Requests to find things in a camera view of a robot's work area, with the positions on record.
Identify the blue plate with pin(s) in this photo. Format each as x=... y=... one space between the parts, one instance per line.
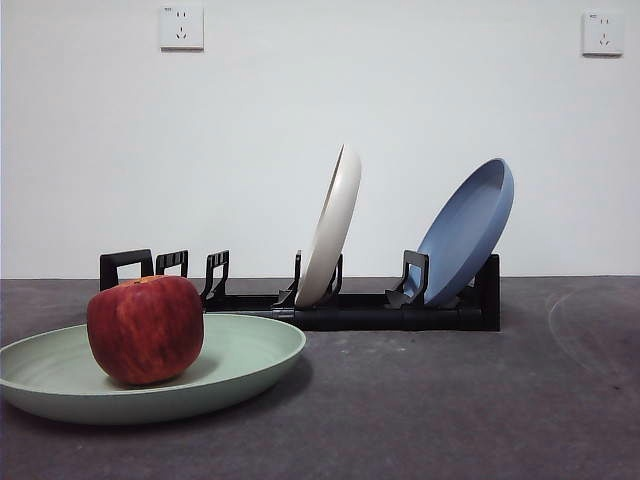
x=468 y=225

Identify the red apple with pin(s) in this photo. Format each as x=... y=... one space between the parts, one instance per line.
x=146 y=330

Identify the green plate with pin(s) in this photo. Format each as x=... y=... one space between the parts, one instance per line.
x=240 y=350

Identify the white wall socket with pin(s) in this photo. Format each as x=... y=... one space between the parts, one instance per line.
x=603 y=34
x=182 y=27

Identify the black plate rack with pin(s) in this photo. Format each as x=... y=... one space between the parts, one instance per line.
x=375 y=317

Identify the white plate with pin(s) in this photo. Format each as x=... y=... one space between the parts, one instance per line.
x=332 y=225

